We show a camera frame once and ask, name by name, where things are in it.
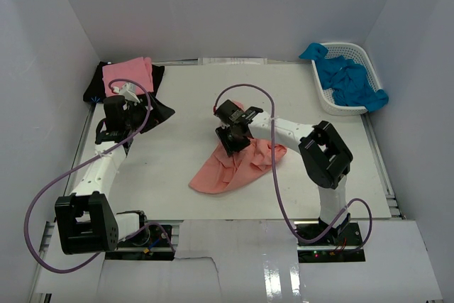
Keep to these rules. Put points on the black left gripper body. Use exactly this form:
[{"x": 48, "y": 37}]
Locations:
[{"x": 137, "y": 113}]

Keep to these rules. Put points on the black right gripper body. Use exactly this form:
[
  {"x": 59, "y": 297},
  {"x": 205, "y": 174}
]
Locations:
[{"x": 230, "y": 140}]

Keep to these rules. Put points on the salmon pink t-shirt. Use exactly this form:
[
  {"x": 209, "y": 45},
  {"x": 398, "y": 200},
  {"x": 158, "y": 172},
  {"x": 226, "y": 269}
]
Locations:
[{"x": 221, "y": 173}]

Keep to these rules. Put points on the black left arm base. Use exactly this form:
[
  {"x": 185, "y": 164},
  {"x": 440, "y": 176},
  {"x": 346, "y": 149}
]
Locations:
[{"x": 149, "y": 245}]

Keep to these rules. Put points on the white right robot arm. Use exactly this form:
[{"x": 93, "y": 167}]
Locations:
[{"x": 325, "y": 156}]

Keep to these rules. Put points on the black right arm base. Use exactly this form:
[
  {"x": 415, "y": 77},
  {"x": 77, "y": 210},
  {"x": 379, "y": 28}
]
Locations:
[{"x": 334, "y": 249}]

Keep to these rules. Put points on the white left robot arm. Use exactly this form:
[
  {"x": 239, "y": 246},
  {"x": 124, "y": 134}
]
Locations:
[{"x": 85, "y": 220}]

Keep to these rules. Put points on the folded black t-shirt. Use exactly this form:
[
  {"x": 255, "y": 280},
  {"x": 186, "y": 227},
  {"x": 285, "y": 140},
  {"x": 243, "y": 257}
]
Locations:
[{"x": 95, "y": 92}]

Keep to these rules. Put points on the folded pink t-shirt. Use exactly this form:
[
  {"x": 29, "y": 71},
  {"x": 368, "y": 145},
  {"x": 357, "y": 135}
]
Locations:
[{"x": 139, "y": 70}]

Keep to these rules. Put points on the white paper label sheet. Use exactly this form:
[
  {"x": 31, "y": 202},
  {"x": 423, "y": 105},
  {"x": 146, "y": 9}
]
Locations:
[{"x": 232, "y": 61}]

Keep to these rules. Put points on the blue t-shirt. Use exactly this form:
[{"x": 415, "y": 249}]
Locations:
[{"x": 347, "y": 79}]

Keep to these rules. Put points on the white perforated plastic basket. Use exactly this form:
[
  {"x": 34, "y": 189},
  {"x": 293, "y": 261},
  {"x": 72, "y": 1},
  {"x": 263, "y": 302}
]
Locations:
[{"x": 354, "y": 79}]

